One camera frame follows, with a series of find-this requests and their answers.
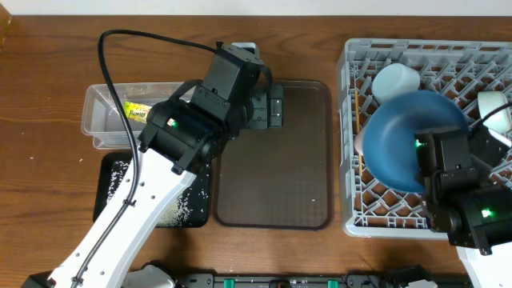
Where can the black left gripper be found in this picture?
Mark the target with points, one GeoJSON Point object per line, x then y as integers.
{"type": "Point", "coordinates": [264, 115]}

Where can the wooden chopstick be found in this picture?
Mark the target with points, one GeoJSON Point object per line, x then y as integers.
{"type": "Point", "coordinates": [358, 127]}

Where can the pink cup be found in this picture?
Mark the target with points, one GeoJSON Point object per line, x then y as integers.
{"type": "Point", "coordinates": [358, 141]}

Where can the yellow green snack wrapper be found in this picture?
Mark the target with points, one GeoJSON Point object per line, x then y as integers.
{"type": "Point", "coordinates": [136, 111]}

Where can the dark blue plate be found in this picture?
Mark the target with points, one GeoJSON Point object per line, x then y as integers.
{"type": "Point", "coordinates": [389, 142]}

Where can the light blue bowl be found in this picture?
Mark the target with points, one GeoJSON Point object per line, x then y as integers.
{"type": "Point", "coordinates": [394, 80]}

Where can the mint green bowl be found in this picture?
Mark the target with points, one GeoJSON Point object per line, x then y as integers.
{"type": "Point", "coordinates": [489, 101]}

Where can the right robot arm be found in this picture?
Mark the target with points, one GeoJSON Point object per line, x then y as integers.
{"type": "Point", "coordinates": [462, 202]}

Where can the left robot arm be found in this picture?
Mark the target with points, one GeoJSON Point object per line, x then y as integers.
{"type": "Point", "coordinates": [159, 172]}

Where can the grey dishwasher rack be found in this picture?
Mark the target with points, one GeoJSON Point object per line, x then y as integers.
{"type": "Point", "coordinates": [456, 69]}

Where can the brown serving tray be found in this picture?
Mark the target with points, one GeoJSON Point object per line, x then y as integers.
{"type": "Point", "coordinates": [281, 178]}

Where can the black tray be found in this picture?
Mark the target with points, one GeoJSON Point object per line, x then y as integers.
{"type": "Point", "coordinates": [196, 200]}

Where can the spilled white rice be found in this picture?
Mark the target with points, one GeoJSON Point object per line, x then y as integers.
{"type": "Point", "coordinates": [180, 208]}

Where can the clear plastic bin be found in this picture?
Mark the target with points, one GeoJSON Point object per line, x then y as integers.
{"type": "Point", "coordinates": [100, 118]}

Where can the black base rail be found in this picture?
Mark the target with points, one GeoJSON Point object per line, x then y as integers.
{"type": "Point", "coordinates": [269, 281]}

